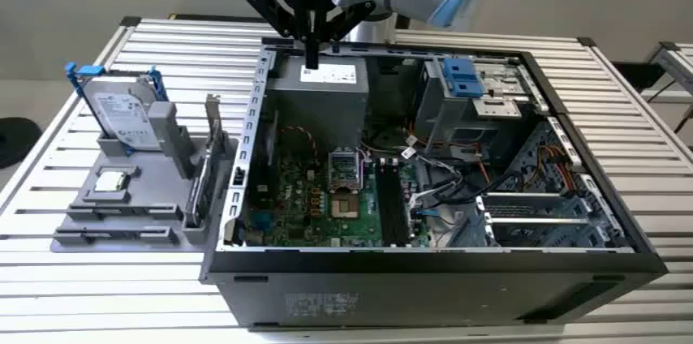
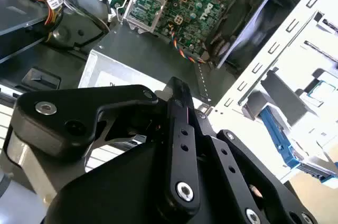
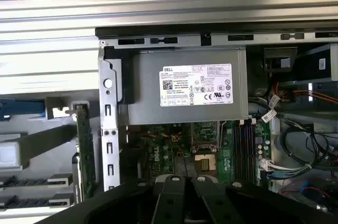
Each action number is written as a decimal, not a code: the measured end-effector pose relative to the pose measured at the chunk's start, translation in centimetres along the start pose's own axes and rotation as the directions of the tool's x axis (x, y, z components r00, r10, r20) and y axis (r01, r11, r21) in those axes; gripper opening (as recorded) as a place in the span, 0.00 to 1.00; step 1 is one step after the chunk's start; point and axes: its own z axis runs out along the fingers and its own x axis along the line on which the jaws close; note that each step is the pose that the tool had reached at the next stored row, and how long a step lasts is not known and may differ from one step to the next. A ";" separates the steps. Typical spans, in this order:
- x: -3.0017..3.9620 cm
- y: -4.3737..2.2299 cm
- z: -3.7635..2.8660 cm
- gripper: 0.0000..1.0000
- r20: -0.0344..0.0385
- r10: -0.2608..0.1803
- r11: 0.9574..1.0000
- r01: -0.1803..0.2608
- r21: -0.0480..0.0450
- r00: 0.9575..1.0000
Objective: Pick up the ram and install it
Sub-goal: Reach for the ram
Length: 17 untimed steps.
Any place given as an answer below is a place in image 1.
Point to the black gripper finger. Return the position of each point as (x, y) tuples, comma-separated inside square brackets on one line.
[(346, 21), (270, 11)]

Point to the black RAM slot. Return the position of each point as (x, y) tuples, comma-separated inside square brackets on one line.
[(395, 202), (402, 202), (382, 202), (389, 202)]

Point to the grey power supply unit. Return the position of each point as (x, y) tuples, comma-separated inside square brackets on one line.
[(319, 117)]

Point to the blue plastic drive latch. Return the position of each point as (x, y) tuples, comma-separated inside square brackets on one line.
[(462, 76)]

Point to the metal drive cage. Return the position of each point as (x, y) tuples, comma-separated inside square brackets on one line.
[(454, 117)]

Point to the hard disk in blue carrier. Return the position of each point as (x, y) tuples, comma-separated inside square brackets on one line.
[(116, 113)]

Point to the black case fan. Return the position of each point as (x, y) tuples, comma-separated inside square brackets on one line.
[(267, 165)]

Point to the graphics card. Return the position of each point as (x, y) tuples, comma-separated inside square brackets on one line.
[(203, 181)]

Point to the CPU socket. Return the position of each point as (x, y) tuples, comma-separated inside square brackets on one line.
[(344, 206)]

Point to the grey parts rack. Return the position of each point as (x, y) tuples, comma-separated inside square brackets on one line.
[(156, 181)]

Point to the green motherboard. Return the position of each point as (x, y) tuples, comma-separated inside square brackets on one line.
[(303, 222)]

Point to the silver CPU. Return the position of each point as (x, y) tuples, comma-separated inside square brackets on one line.
[(111, 181)]

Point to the blue rear port block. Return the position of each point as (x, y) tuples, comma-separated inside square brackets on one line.
[(260, 222)]

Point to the metal slat side table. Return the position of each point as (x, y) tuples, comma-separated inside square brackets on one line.
[(677, 60)]

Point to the black open PC case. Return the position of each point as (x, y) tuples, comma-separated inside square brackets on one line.
[(406, 299)]

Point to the metal disk bay frame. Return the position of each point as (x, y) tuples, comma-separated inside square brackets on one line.
[(533, 196)]

